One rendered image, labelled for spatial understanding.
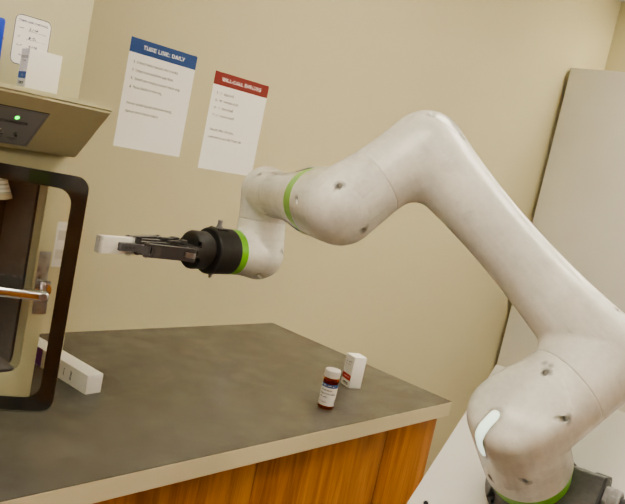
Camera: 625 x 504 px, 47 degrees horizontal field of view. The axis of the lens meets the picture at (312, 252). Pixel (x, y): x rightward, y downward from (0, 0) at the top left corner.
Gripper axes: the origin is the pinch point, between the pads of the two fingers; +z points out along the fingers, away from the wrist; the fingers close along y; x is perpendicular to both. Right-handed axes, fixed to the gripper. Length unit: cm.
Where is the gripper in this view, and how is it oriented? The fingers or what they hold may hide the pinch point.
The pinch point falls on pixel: (114, 244)
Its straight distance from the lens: 130.6
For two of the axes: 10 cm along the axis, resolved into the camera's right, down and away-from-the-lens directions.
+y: 7.2, 2.3, -6.6
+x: -2.0, 9.7, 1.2
